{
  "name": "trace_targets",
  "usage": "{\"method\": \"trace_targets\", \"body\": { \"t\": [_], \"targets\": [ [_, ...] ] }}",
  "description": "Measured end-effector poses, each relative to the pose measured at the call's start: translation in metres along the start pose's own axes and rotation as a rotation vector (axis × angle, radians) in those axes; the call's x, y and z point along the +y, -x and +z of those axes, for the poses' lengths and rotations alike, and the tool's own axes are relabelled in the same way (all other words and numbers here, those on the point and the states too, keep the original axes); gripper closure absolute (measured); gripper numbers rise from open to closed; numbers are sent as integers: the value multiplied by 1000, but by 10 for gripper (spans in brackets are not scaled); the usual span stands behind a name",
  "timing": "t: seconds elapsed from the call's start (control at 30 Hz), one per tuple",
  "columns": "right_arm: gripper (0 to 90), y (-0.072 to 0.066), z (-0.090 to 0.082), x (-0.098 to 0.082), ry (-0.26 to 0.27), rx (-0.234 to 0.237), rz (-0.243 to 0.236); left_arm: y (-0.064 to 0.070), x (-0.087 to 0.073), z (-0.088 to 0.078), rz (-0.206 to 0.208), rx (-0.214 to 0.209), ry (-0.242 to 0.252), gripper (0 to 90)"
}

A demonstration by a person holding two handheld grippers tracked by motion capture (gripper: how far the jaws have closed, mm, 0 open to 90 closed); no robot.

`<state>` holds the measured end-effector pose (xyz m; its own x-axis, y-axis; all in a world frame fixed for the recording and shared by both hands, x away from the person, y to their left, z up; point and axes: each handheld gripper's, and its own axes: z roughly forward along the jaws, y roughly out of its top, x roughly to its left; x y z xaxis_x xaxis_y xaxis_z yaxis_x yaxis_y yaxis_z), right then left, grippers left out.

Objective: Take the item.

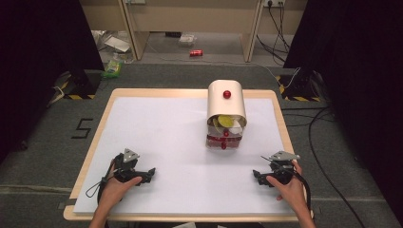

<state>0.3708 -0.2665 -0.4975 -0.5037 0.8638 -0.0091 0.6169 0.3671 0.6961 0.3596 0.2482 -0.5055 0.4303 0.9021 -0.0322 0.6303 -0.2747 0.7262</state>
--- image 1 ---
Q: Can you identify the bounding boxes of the black stand base striped tape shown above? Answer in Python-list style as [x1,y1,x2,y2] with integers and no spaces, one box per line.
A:
[59,70,103,101]
[275,69,323,103]

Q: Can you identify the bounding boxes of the black floor cables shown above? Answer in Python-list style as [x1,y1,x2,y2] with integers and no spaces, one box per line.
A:
[280,105,369,228]

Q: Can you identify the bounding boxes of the yellow-green flat piece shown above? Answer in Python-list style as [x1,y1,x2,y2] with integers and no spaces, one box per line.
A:
[217,114,236,127]

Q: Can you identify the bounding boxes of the white table mat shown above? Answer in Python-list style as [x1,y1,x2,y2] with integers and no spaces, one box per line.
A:
[73,96,297,217]

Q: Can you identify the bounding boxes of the person's left hand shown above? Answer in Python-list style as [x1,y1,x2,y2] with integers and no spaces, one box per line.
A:
[100,160,144,209]

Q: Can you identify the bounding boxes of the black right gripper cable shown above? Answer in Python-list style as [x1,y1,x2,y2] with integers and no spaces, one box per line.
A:
[259,154,314,220]

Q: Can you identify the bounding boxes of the white flat piece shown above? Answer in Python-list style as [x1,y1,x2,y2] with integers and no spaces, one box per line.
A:
[228,122,244,135]

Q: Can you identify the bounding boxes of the black curtain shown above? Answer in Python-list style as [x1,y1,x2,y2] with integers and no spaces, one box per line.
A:
[0,0,106,163]
[282,0,403,219]

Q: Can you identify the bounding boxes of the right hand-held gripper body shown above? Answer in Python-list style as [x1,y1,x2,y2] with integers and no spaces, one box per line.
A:
[267,150,301,186]

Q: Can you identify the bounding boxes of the green packet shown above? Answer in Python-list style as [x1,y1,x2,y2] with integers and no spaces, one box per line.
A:
[101,60,124,80]

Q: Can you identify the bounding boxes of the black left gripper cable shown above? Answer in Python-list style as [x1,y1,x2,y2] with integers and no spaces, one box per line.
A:
[85,162,116,204]

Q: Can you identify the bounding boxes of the person's right hand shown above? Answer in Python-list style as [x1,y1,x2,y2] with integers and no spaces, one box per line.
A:
[266,161,308,212]

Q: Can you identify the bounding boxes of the black cables from socket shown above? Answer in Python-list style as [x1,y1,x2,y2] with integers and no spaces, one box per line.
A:
[256,2,293,63]

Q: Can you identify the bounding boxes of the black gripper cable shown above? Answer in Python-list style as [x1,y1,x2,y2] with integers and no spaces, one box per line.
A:
[259,154,314,220]
[85,162,116,204]

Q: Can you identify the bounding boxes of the beige desk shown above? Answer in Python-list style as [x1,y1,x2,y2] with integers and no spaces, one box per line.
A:
[79,0,308,63]

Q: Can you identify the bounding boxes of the white wall socket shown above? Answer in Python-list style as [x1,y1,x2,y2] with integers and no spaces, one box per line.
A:
[263,0,286,9]

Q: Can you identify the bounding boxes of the clear plastic packaging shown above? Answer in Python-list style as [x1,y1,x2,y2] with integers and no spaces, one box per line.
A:
[178,33,198,48]

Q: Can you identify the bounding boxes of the white cable by stand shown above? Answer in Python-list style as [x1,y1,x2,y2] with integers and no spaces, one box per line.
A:
[47,85,67,108]

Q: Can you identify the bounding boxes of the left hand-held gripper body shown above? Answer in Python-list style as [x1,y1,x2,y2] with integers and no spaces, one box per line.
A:
[112,147,147,183]

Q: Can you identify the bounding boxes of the beige cylindrical mailbox container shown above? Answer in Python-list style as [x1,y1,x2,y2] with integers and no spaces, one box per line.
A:
[204,79,248,152]

